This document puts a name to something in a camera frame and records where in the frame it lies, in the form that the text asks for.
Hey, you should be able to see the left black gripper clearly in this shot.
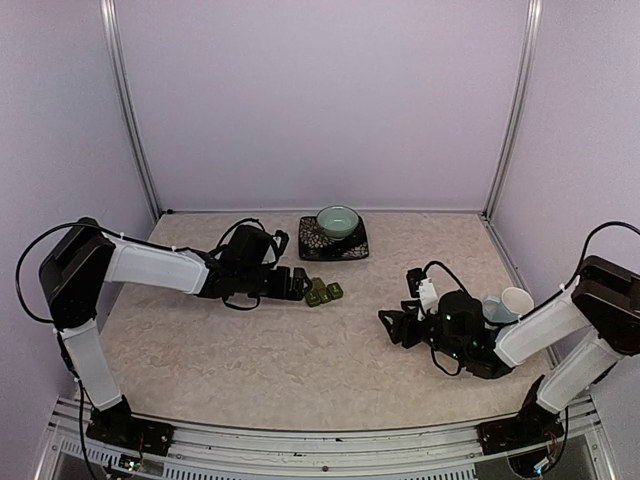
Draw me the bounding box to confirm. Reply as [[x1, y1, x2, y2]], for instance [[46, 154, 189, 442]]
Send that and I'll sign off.
[[238, 265, 313, 301]]

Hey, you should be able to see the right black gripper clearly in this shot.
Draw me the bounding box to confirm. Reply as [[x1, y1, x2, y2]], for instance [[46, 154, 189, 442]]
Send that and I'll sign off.
[[378, 301, 468, 363]]

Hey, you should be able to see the green three-compartment pill box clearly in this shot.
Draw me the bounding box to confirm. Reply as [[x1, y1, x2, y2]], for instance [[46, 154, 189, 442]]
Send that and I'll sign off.
[[304, 277, 344, 308]]

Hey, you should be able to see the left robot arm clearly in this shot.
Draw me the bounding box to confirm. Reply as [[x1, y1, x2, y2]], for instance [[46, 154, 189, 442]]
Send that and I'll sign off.
[[39, 217, 312, 445]]

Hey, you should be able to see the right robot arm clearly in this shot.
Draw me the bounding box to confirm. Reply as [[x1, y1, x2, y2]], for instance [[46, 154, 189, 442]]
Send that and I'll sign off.
[[378, 255, 639, 444]]

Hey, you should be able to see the black floral square plate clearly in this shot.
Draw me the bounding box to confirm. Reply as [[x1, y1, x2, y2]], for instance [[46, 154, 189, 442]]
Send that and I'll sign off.
[[298, 216, 369, 262]]

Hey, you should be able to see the celadon green bowl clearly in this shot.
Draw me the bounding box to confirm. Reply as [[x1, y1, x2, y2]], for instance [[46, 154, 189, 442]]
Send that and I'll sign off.
[[316, 205, 360, 239]]

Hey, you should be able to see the light blue mug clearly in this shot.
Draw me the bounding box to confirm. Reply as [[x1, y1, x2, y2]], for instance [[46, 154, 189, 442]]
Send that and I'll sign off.
[[482, 287, 534, 326]]

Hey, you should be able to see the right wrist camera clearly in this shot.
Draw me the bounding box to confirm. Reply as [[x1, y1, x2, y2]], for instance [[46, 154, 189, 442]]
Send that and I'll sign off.
[[406, 268, 439, 320]]

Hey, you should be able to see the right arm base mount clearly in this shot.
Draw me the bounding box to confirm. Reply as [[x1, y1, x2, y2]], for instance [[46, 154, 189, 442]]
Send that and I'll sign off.
[[476, 376, 565, 455]]

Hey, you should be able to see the front aluminium rail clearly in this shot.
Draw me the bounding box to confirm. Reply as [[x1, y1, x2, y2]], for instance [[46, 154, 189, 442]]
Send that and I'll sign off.
[[29, 396, 621, 479]]

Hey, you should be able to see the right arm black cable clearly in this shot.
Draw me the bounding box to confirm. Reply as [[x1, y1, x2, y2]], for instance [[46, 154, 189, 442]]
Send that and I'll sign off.
[[422, 221, 640, 301]]

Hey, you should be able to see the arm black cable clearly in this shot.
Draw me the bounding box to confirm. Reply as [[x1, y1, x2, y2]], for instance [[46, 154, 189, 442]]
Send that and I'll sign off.
[[13, 217, 271, 326], [422, 221, 640, 301]]

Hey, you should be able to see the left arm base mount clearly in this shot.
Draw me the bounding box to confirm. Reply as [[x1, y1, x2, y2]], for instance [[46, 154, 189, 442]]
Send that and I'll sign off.
[[86, 395, 175, 457]]

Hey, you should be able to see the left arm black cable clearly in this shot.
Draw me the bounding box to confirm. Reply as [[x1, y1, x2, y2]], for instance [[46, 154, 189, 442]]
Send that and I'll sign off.
[[13, 217, 271, 326]]

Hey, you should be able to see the left aluminium frame post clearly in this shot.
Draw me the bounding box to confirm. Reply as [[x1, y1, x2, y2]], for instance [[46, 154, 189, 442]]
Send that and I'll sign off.
[[99, 0, 163, 221]]

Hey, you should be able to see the aluminium frame post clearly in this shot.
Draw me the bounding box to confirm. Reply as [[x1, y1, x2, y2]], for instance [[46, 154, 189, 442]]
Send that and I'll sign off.
[[483, 0, 543, 223], [99, 0, 163, 221]]

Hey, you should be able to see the right aluminium frame post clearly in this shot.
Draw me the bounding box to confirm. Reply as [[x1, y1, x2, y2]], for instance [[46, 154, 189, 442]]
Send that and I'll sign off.
[[483, 0, 543, 223]]

